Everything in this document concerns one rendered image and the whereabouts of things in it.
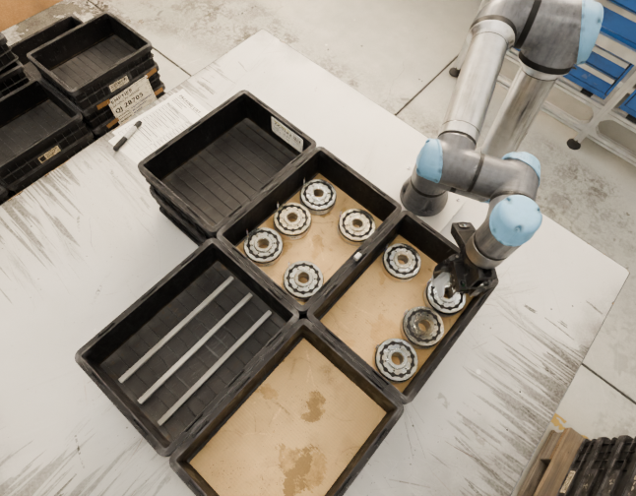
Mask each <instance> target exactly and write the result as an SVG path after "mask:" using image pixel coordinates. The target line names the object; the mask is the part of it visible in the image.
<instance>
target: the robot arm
mask: <svg viewBox="0 0 636 496"><path fill-rule="evenodd" d="M603 17H604V8H603V6H602V4H601V3H599V2H596V1H593V0H490V1H489V2H488V3H487V4H486V5H485V6H484V7H483V8H482V9H481V10H480V11H479V12H478V14H477V16H476V17H475V19H474V21H473V22H472V25H471V27H470V30H469V33H468V37H467V42H468V46H469V48H468V51H467V54H466V57H465V60H464V63H463V65H462V68H461V71H460V74H459V77H458V80H457V83H456V86H455V88H454V90H453V93H452V96H451V99H450V102H449V105H448V108H447V111H446V114H445V116H444V119H443V122H442V125H441V128H440V131H439V134H438V137H437V139H431V138H429V139H427V140H426V141H425V144H424V146H423V147H422V148H421V150H420V152H419V154H418V155H417V157H416V161H415V165H414V168H413V173H412V175H411V176H410V177H409V178H408V179H407V180H406V181H405V182H404V184H403V186H402V188H401V192H400V199H401V202H402V204H403V206H404V207H405V208H406V209H407V210H408V211H410V212H412V213H413V214H414V215H416V216H419V217H433V216H436V215H438V214H439V213H440V212H442V211H443V209H444V208H445V206H446V204H447V201H448V192H451V193H454V194H457V195H461V196H464V197H467V198H470V199H473V200H476V201H479V202H480V203H487V204H488V211H487V215H486V218H485V220H484V222H483V223H482V224H481V226H480V227H479V228H478V229H475V227H474V226H473V225H472V223H471V222H464V221H461V222H452V226H451V232H450V233H451V234H452V236H453V238H454V239H455V241H456V243H457V245H458V246H459V248H460V250H461V251H460V254H454V255H451V256H450V257H449V258H447V259H446V260H444V261H443V262H441V263H439V264H438V265H436V266H435V268H434V270H433V275H432V278H431V284H432V287H435V288H436V290H437V293H438V296H439V297H443V296H444V291H445V285H446V284H447V283H448V282H449V281H450V276H451V282H452V284H451V285H450V286H449V292H450V297H453V296H454V295H455V294H456V293H466V294H469V296H470V297H472V296H478V295H479V294H480V296H484V295H485V294H486V293H487V292H489V291H490V290H491V289H492V284H491V279H496V278H497V273H496V270H495V268H496V267H498V266H499V265H500V264H501V263H503V262H504V261H505V260H506V259H507V258H508V257H509V256H511V255H512V254H513V253H514V252H515V251H516V250H517V249H518V248H519V247H521V246H522V245H523V244H525V243H526V242H528V241H529V240H530V239H531V238H532V237H533V236H534V234H535V233H536V231H537V230H538V229H539V228H540V227H541V223H542V214H541V211H540V207H539V206H538V205H537V204H536V197H537V191H538V188H539V186H540V182H541V179H540V177H541V165H540V162H539V161H538V159H537V158H536V157H535V156H533V155H531V154H529V153H525V152H519V153H517V150H518V149H519V147H520V146H521V144H522V142H523V140H524V138H525V137H526V135H527V133H528V131H529V129H530V128H531V126H532V124H533V122H534V121H535V119H536V117H537V115H538V113H539V112H540V110H541V107H542V105H543V104H544V102H545V100H546V98H547V96H548V95H549V93H550V91H551V89H552V87H553V86H554V84H555V82H556V80H557V78H559V77H561V76H564V75H567V74H568V73H569V72H570V70H571V68H572V67H573V65H574V64H576V65H582V64H584V63H585V62H586V60H587V59H588V58H589V56H590V54H591V52H592V50H593V48H594V46H595V43H596V41H597V38H598V35H599V32H600V29H601V26H602V22H603ZM512 47H513V48H517V49H521V50H520V52H519V54H518V60H519V62H520V64H521V66H520V68H519V70H518V72H517V75H516V77H515V79H514V81H513V83H512V85H511V87H510V89H509V91H508V93H507V95H506V97H505V99H504V101H503V103H502V105H501V107H500V109H499V111H498V113H497V116H496V118H495V120H494V122H493V124H492V126H491V128H490V130H489V132H488V134H487V137H486V139H485V141H484V143H483V145H482V147H479V148H477V141H478V138H479V135H480V132H481V128H482V125H483V122H484V119H485V116H486V113H487V109H488V107H489V104H490V101H491V98H492V95H493V92H494V88H495V85H496V82H497V79H498V76H499V73H500V69H501V66H502V63H503V60H504V57H505V54H506V53H507V52H509V51H510V50H511V48H512ZM485 284H487V286H485ZM452 286H453V289H452ZM487 288H488V289H487ZM485 289H486V291H485V292H483V291H484V290H485ZM453 290H455V291H454V292H453Z"/></svg>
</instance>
